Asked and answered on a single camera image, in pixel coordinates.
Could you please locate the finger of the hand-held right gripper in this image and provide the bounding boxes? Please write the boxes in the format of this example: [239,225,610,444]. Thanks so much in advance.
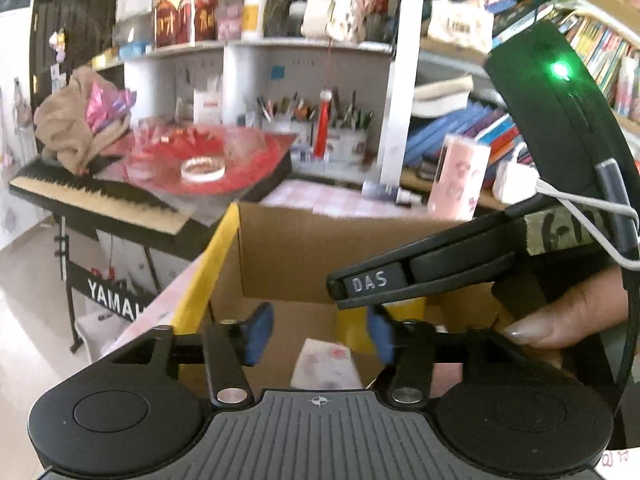
[326,259,417,311]

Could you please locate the red figurine set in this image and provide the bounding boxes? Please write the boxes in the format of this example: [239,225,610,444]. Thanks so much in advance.
[152,0,222,50]

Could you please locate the white tape roll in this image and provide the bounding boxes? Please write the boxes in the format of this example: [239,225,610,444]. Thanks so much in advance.
[180,157,227,183]

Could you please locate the white red-striped card box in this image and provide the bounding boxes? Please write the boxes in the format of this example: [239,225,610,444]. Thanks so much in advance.
[192,87,223,125]

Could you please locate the red tassel ornament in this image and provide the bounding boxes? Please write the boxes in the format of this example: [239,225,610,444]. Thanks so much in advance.
[314,89,335,160]

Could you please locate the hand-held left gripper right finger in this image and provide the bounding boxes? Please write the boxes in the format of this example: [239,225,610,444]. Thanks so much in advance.
[367,304,506,406]

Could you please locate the white pen holders with pens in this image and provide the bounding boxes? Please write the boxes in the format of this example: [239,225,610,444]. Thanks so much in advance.
[237,87,376,166]

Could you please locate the black electronic keyboard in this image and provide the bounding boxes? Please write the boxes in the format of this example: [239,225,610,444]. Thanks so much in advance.
[9,152,293,263]

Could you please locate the brown crumpled cloth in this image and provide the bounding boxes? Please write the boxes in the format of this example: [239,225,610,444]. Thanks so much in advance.
[34,67,132,176]

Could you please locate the white bottle yellow label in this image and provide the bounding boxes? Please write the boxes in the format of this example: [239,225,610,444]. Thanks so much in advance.
[241,0,265,42]

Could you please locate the red round tray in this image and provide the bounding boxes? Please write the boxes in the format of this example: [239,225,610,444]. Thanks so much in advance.
[122,117,286,196]

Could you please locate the pink foil wrapping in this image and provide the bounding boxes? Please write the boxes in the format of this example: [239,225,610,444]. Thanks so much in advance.
[85,82,138,133]

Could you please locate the pink printed cylinder container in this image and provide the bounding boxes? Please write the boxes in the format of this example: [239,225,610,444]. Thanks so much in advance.
[427,134,492,221]

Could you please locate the white ceramic figure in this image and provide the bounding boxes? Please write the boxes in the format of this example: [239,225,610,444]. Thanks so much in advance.
[302,0,370,43]

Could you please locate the white cable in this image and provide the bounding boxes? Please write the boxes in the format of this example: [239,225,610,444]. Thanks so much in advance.
[534,179,640,272]

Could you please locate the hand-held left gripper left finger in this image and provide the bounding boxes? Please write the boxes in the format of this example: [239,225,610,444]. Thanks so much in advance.
[107,301,275,407]

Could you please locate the cream pearl-handle bag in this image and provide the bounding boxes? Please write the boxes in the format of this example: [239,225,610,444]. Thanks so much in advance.
[429,0,495,53]

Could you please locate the row of thin colourful books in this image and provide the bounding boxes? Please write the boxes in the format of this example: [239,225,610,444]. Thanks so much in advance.
[492,0,640,126]

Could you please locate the person's right hand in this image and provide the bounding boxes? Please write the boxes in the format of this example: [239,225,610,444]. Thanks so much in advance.
[492,265,630,367]

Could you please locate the black keyboard stand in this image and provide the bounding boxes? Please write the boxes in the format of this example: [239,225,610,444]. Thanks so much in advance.
[52,215,166,353]

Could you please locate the yellow cardboard box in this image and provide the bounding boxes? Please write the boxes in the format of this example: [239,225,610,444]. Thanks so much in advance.
[172,202,501,396]

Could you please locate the small clear bottle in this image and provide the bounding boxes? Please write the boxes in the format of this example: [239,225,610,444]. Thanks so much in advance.
[362,181,425,206]

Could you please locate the white shelf unit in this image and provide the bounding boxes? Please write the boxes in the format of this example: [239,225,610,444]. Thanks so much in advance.
[92,0,426,186]

